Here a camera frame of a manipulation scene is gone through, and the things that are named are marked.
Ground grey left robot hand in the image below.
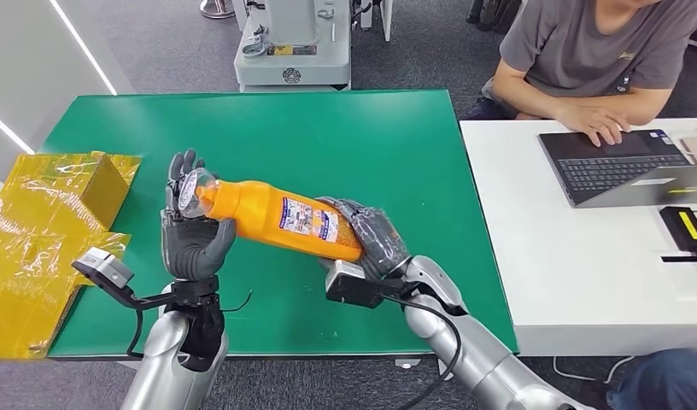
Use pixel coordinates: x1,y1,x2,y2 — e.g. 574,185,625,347
160,149,238,283

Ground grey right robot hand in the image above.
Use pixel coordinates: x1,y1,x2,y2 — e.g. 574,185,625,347
316,196,413,282

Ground orange detergent bottle clear cap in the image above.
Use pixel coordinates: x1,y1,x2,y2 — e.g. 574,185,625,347
179,167,366,263

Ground green table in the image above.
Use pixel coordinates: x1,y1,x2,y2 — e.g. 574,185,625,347
39,89,520,360

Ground yellow film wrapped box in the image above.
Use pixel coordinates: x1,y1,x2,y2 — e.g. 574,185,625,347
0,151,143,361

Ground white column robot machine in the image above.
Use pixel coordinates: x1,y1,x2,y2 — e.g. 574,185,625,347
232,0,353,93

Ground white furniture leg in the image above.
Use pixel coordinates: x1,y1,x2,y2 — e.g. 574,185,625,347
360,0,395,43

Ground dark grey laptop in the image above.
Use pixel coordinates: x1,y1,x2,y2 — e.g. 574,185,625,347
537,128,697,209

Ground chrome round stand base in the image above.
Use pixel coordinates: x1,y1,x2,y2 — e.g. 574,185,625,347
198,0,237,20

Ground person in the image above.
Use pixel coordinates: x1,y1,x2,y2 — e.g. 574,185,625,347
464,0,697,149

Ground black device yellow label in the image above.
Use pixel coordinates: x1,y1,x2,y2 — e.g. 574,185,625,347
659,206,697,272

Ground person's leg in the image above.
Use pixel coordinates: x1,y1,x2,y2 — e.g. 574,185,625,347
605,348,697,410

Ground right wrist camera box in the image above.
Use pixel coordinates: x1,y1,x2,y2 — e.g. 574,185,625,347
325,259,407,310

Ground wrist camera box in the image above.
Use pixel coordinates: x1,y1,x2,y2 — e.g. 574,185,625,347
71,247,177,311
325,259,407,310

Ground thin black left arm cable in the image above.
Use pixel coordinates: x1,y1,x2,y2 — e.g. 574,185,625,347
220,290,254,314

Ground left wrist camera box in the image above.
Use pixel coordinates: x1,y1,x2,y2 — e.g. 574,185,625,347
71,247,177,311

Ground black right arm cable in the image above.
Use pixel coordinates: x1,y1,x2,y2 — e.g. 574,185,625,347
382,295,463,410

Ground white floor cable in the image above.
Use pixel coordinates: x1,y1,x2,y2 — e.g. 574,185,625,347
552,354,636,386

